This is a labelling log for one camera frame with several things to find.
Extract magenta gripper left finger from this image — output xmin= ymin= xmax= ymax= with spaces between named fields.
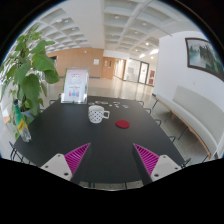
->
xmin=40 ymin=142 xmax=92 ymax=185

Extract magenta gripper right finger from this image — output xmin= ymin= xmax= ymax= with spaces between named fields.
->
xmin=131 ymin=143 xmax=183 ymax=186

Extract green plastic water bottle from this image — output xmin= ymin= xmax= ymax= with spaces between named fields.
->
xmin=13 ymin=99 xmax=31 ymax=142

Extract round red coaster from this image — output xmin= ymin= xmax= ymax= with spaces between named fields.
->
xmin=115 ymin=120 xmax=130 ymax=129

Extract white polka dot mug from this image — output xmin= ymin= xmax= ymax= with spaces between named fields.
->
xmin=88 ymin=105 xmax=110 ymax=124

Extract small cards on table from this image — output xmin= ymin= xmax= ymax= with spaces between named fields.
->
xmin=88 ymin=100 xmax=129 ymax=109

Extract long white bench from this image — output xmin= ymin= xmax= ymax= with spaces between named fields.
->
xmin=155 ymin=86 xmax=224 ymax=158

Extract acrylic sign holder with flyer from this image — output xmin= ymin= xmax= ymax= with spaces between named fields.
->
xmin=61 ymin=68 xmax=89 ymax=104

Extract large green leafy plant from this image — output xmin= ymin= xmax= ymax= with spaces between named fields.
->
xmin=0 ymin=26 xmax=59 ymax=117

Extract framed landscape painting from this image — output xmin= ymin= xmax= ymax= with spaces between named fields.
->
xmin=185 ymin=37 xmax=224 ymax=82

